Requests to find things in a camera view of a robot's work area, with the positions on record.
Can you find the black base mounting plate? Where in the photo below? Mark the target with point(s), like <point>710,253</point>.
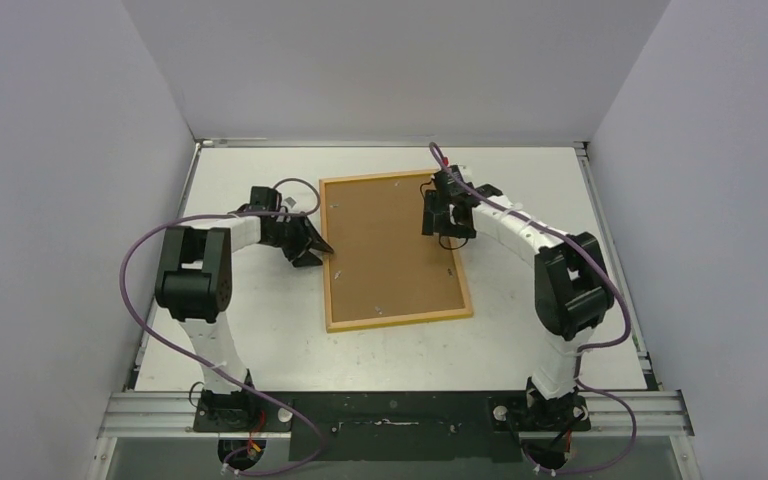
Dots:
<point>393,426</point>

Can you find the brown cardboard backing board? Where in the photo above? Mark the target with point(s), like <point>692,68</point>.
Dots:
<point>390,252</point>

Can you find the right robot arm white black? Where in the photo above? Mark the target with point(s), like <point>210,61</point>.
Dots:
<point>570,297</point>

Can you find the aluminium table rail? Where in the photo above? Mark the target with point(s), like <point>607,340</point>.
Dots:
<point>171,414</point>

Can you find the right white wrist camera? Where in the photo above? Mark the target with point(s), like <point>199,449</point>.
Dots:
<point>465,171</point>

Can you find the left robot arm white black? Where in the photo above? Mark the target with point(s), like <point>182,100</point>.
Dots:
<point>194,284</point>

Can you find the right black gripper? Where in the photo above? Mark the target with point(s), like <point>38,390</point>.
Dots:
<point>438,216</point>

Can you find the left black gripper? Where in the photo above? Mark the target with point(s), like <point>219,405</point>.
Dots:
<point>306,238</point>

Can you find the yellow picture frame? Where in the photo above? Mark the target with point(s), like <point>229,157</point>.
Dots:
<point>397,321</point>

